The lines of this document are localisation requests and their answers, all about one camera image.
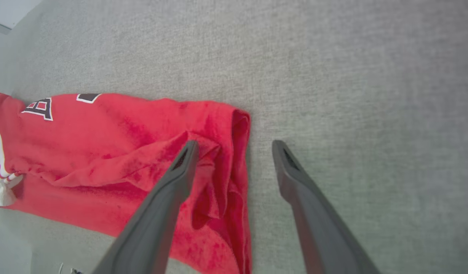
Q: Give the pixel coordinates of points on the grey fabric sofa surface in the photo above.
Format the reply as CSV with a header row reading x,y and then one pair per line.
x,y
352,76

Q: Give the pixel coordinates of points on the red and white jersey garment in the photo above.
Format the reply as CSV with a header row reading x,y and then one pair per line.
x,y
104,152

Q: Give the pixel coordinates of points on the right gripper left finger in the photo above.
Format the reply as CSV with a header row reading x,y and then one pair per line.
x,y
154,228

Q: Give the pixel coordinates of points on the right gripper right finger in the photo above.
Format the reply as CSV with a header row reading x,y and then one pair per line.
x,y
321,236

